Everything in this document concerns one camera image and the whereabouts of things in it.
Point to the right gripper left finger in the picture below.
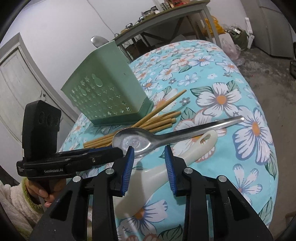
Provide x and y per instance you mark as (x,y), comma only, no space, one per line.
(125,177)

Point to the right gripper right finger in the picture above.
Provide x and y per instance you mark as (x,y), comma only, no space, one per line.
(170,161)

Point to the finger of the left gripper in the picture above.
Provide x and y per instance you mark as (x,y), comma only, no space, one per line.
(102,154)
(58,167)

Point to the stainless steel spoon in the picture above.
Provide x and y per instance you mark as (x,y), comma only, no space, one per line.
(180,135)

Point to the white plastic rice paddle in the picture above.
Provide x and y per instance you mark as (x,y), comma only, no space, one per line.
(144,183)

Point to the bamboo chopstick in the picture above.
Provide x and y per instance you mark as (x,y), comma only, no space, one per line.
(161,120)
(161,128)
(105,140)
(129,136)

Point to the bamboo chopstick angled apart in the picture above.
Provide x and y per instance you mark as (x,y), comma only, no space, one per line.
(158,109)

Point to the person's left hand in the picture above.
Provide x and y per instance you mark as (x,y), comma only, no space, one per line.
(44,188)

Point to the white panel door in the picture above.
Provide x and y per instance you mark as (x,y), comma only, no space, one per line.
(21,83)

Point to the cream fleece left sleeve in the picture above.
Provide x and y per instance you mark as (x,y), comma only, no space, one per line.
(21,209)

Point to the floral turquoise tablecloth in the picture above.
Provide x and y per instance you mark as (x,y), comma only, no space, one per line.
(216,90)

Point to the green perforated utensil holder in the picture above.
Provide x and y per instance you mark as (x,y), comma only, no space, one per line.
(104,88)

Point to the spoon standing in holder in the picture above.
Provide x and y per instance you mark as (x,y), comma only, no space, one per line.
(98,41)

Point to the pink plastic bag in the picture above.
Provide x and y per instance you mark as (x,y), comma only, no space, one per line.
(230,49)

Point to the green bag with items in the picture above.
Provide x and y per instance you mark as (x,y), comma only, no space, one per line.
(239,37)

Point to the wooden top metal table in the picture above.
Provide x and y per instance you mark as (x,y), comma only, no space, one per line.
(205,16)

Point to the clutter of items on table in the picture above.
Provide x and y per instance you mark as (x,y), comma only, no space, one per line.
(161,7)

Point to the grey refrigerator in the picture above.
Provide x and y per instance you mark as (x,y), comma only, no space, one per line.
(272,33)

